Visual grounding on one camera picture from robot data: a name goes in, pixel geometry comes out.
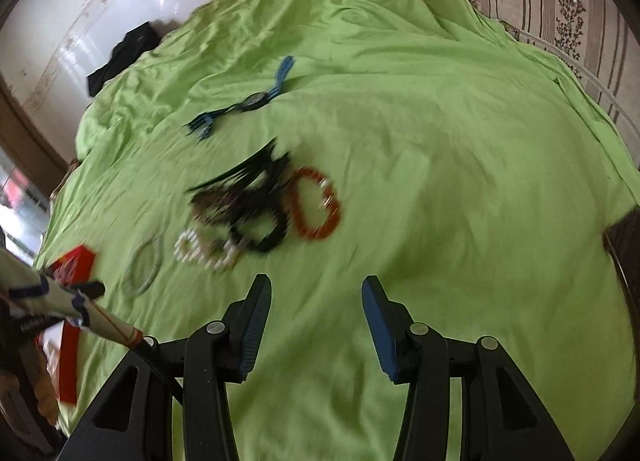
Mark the red-rimmed white tray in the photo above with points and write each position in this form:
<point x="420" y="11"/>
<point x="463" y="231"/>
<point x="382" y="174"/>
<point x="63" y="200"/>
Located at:
<point x="75" y="261"/>

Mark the blue striped ribbon hair bow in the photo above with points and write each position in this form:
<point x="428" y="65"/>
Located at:
<point x="240" y="102"/>

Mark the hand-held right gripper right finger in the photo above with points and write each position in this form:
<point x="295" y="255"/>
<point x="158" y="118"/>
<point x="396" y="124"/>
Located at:
<point x="380" y="331"/>

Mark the green bed sheet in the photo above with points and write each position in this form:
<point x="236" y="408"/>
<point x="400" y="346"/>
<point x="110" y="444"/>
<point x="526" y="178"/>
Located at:
<point x="450" y="141"/>

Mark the window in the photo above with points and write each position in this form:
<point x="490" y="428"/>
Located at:
<point x="17" y="201"/>

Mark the dark wooden furniture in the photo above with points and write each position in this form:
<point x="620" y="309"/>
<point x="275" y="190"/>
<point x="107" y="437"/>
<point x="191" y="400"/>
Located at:
<point x="622" y="251"/>

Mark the black cloth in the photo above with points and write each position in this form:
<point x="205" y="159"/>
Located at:
<point x="120" y="58"/>

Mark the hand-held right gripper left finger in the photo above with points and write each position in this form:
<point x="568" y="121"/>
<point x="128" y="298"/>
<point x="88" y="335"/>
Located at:
<point x="249" y="326"/>

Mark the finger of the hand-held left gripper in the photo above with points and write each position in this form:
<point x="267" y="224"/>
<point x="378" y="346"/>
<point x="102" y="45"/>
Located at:
<point x="91" y="289"/>

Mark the black ruffled hair claw clip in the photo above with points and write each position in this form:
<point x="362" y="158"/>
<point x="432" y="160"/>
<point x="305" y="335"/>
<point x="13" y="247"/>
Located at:
<point x="235" y="186"/>

